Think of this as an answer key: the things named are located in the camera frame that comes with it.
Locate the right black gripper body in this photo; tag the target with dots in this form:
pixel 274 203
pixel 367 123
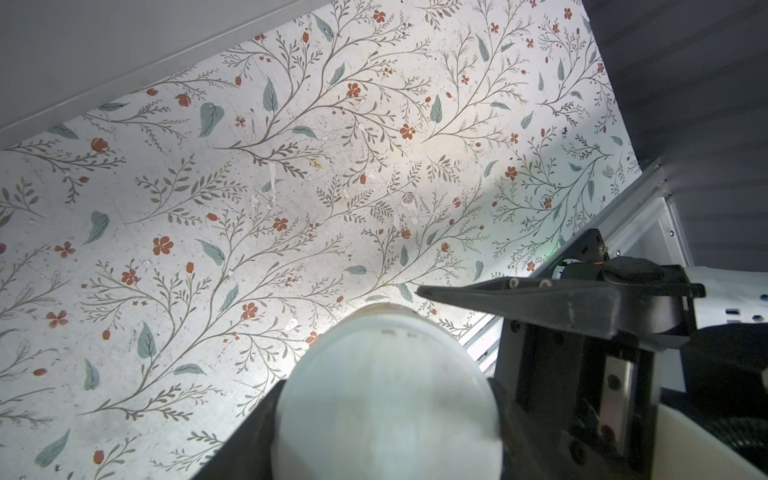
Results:
pixel 594 400

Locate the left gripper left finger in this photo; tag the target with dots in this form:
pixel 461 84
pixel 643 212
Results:
pixel 246 455

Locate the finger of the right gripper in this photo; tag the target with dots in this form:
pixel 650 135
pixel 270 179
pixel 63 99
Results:
pixel 592 308

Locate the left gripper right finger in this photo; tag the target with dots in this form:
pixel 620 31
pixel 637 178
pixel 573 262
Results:
pixel 527 454

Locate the orange fruit can white lid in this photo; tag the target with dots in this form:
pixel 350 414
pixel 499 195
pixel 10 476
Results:
pixel 386 394

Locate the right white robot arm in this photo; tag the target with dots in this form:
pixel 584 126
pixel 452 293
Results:
pixel 712 412

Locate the floral patterned mat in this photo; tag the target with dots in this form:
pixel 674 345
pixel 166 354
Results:
pixel 170 255

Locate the grey metal cabinet box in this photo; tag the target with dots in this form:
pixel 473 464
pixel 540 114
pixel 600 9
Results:
pixel 60 59

